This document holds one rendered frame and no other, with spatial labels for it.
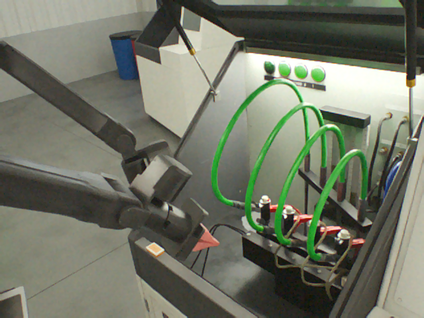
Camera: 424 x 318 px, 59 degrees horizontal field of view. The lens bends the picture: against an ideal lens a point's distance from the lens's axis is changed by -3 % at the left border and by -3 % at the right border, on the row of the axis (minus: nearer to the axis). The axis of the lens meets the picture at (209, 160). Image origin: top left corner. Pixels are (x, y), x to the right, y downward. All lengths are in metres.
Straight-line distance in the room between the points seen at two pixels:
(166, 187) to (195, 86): 3.21
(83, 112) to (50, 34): 6.57
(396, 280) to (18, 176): 0.77
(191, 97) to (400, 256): 3.13
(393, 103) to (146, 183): 0.70
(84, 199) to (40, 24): 6.95
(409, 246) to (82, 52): 7.24
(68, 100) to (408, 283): 0.84
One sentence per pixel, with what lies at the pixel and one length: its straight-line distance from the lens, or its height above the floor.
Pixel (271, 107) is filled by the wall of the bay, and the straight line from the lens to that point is 1.32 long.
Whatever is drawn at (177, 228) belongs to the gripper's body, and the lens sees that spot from 0.68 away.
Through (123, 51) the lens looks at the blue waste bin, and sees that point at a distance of 6.97.
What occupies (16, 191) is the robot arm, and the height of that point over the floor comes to 1.47.
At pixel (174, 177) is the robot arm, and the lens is 0.63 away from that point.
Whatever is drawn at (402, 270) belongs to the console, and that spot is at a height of 1.08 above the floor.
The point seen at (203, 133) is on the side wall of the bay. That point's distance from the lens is 1.27.
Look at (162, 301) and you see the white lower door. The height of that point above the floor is 0.77.
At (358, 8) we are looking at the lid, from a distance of 0.91.
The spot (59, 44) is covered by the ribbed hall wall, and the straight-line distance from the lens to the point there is 7.56.
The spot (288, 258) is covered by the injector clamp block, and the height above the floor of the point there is 0.98.
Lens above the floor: 1.69
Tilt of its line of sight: 27 degrees down
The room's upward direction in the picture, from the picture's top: 6 degrees counter-clockwise
